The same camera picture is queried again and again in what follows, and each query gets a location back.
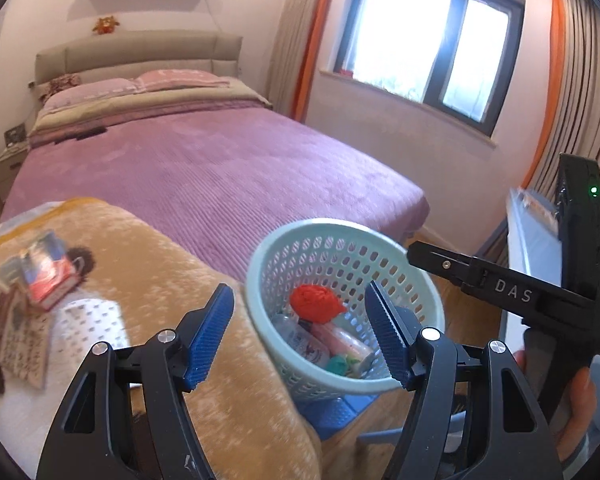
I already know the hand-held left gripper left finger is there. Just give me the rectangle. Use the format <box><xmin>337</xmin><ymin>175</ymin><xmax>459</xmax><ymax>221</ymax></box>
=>
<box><xmin>35</xmin><ymin>282</ymin><xmax>236</xmax><ymax>480</ymax></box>

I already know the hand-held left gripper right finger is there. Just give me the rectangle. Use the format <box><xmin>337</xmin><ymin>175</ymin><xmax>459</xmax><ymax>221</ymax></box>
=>
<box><xmin>365</xmin><ymin>280</ymin><xmax>566</xmax><ymax>480</ymax></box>

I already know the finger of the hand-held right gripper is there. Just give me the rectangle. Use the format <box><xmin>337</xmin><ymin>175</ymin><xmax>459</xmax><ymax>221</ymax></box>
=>
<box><xmin>407</xmin><ymin>241</ymin><xmax>487</xmax><ymax>293</ymax></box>

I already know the red knitted ball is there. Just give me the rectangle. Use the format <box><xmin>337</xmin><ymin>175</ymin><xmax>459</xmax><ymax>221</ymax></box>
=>
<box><xmin>289</xmin><ymin>284</ymin><xmax>345</xmax><ymax>322</ymax></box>

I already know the clear plastic bottle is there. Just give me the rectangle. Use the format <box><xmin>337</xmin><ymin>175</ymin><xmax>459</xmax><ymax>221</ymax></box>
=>
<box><xmin>270</xmin><ymin>312</ymin><xmax>331</xmax><ymax>369</ymax></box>

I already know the light green plastic basket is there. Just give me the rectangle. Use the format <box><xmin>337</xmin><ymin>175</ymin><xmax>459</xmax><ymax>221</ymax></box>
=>
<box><xmin>245</xmin><ymin>217</ymin><xmax>446</xmax><ymax>403</ymax></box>

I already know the person's right hand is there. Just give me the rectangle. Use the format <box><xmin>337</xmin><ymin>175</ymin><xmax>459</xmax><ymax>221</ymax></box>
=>
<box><xmin>554</xmin><ymin>364</ymin><xmax>600</xmax><ymax>468</ymax></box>

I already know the blue plastic stool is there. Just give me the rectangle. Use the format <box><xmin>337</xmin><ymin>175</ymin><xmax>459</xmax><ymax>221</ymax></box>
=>
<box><xmin>297</xmin><ymin>392</ymin><xmax>381</xmax><ymax>443</ymax></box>

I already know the purple bedspread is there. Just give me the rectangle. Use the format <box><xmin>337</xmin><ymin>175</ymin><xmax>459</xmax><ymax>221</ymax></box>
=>
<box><xmin>0</xmin><ymin>107</ymin><xmax>431</xmax><ymax>286</ymax></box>

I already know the red carton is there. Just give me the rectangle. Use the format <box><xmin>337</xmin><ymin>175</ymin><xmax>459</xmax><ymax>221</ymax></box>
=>
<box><xmin>27</xmin><ymin>255</ymin><xmax>81</xmax><ymax>310</ymax></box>

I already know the beige and orange curtain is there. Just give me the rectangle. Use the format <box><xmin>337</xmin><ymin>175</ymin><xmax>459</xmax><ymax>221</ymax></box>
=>
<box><xmin>272</xmin><ymin>0</ymin><xmax>343</xmax><ymax>124</ymax></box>
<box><xmin>522</xmin><ymin>0</ymin><xmax>600</xmax><ymax>201</ymax></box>

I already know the blue carton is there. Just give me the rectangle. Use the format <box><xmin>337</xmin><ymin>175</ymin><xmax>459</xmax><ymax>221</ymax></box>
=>
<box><xmin>0</xmin><ymin>230</ymin><xmax>66</xmax><ymax>286</ymax></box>

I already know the beige printed paper bag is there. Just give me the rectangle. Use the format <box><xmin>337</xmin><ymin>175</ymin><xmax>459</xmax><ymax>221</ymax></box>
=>
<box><xmin>0</xmin><ymin>287</ymin><xmax>51</xmax><ymax>391</ymax></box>

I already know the dark framed window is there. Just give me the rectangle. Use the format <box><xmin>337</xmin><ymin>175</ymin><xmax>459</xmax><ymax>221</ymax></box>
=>
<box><xmin>334</xmin><ymin>0</ymin><xmax>526</xmax><ymax>138</ymax></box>

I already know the folded beige blanket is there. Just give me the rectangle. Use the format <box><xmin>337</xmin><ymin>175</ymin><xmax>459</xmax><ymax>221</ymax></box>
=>
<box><xmin>30</xmin><ymin>82</ymin><xmax>274</xmax><ymax>149</ymax></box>

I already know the pink pillow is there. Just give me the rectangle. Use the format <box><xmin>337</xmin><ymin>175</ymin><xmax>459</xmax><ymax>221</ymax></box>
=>
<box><xmin>135</xmin><ymin>70</ymin><xmax>231</xmax><ymax>94</ymax></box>

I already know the beige nightstand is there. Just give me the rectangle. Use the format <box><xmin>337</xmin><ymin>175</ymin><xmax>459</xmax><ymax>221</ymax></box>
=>
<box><xmin>0</xmin><ymin>145</ymin><xmax>32</xmax><ymax>206</ymax></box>

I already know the purple pillow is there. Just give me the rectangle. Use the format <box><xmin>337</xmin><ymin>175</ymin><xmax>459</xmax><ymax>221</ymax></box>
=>
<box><xmin>45</xmin><ymin>78</ymin><xmax>141</xmax><ymax>112</ymax></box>

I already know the beige padded headboard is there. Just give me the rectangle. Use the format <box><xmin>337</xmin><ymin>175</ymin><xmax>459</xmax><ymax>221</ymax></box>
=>
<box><xmin>34</xmin><ymin>30</ymin><xmax>244</xmax><ymax>102</ymax></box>

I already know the leopard print cloth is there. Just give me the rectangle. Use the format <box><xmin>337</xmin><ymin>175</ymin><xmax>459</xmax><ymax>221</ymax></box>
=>
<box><xmin>47</xmin><ymin>74</ymin><xmax>83</xmax><ymax>96</ymax></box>

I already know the orange plush toy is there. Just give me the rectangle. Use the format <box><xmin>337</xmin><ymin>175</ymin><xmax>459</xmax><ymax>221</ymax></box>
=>
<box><xmin>92</xmin><ymin>16</ymin><xmax>121</xmax><ymax>36</ymax></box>

